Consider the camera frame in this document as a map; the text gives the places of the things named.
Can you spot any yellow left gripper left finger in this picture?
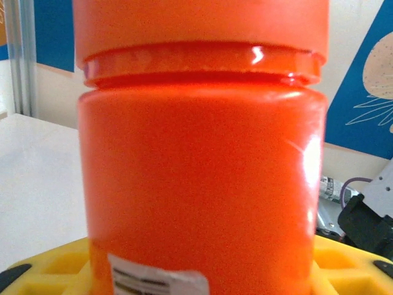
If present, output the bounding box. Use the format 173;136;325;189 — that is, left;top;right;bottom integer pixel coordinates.
0;238;93;295

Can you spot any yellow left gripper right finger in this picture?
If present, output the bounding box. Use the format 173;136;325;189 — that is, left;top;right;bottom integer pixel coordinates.
309;235;393;295

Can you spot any orange pill bottle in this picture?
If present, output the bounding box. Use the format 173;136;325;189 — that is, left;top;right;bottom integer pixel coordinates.
72;0;331;295

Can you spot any white printed package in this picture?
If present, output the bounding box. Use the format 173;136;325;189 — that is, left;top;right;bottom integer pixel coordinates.
319;175;360;203

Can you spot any aluminium rail frame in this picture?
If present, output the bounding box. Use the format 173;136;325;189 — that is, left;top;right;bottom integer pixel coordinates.
314;196;348;243

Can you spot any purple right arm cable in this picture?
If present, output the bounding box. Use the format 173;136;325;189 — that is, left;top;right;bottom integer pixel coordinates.
339;176;374;213

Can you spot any blue floral wall panel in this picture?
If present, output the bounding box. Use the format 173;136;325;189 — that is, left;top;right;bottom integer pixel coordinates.
33;0;77;74
0;0;10;61
324;0;393;160

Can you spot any aluminium corner post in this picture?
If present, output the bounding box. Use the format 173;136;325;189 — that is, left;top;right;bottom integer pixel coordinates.
5;0;39;117

